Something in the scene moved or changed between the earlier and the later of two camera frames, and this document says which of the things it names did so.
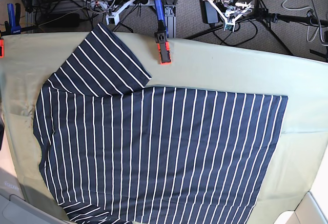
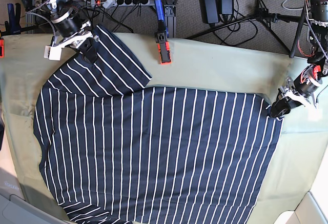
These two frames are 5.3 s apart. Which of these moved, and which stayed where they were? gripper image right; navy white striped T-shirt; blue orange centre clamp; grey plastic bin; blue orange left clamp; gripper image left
Moved: gripper image right; gripper image left
Stayed: grey plastic bin; blue orange left clamp; blue orange centre clamp; navy white striped T-shirt
